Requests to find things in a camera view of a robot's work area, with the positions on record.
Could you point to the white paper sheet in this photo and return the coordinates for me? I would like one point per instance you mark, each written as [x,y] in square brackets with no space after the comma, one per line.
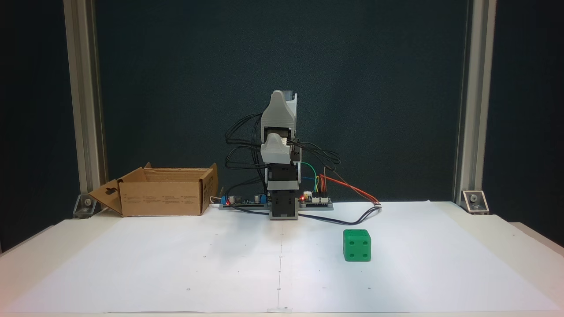
[176,264]

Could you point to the aluminium frame post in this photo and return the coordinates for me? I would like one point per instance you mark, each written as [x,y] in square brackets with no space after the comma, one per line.
[476,110]
[86,110]

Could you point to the motor driver circuit board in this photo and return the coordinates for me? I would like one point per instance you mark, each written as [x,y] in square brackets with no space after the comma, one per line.
[315,200]

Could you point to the brown cardboard box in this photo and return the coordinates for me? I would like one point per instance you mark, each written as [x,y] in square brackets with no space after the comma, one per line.
[163,202]

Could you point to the metal corner bracket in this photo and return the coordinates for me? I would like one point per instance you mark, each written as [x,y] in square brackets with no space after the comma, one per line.
[88,204]
[475,201]

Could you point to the green die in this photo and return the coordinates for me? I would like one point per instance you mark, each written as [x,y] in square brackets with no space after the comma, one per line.
[357,246]

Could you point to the blue power converter board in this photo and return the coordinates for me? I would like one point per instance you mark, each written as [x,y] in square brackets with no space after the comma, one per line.
[244,200]

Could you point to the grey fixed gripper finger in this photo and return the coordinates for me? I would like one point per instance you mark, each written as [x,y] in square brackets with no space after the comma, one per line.
[280,105]

